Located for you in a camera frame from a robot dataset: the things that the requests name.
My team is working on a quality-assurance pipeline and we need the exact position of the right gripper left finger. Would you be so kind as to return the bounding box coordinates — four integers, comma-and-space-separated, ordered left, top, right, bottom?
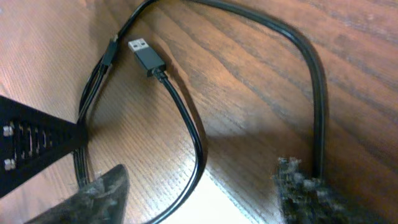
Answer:
28, 164, 129, 224

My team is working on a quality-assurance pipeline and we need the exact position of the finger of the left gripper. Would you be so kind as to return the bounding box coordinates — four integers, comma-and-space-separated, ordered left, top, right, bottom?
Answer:
1, 96, 88, 197

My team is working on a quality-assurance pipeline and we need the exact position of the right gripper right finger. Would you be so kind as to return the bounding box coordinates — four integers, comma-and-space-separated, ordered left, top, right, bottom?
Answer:
274, 157, 382, 224

